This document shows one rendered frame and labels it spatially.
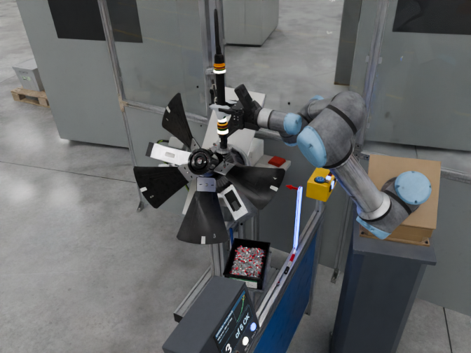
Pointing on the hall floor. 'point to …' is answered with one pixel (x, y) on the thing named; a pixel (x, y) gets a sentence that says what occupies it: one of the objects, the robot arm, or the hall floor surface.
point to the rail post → (315, 270)
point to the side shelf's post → (255, 225)
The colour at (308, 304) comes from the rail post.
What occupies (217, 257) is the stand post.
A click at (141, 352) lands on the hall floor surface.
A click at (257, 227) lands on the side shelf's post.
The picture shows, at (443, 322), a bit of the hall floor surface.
